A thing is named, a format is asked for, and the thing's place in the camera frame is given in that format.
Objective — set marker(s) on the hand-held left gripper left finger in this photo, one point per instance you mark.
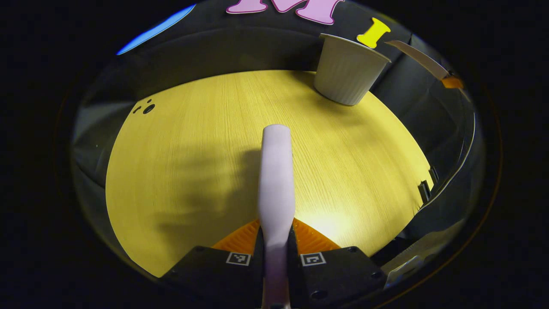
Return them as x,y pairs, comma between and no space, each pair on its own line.
214,270

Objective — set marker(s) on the white ribbed garbage bin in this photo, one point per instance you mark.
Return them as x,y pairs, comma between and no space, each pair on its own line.
347,73

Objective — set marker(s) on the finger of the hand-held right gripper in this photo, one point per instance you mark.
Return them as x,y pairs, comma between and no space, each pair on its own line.
452,82

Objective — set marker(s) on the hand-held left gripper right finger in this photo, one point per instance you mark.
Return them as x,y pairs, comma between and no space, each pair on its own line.
339,270

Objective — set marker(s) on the grey fabric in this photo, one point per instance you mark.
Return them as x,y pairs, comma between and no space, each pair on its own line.
424,244

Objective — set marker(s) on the wooden desktop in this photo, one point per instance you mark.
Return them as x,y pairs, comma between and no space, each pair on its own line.
193,141

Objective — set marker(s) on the light purple dustpan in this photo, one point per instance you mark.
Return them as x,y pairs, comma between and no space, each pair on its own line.
422,60

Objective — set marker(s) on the black desk clamp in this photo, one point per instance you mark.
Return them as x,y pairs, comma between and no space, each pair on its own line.
424,191
433,175

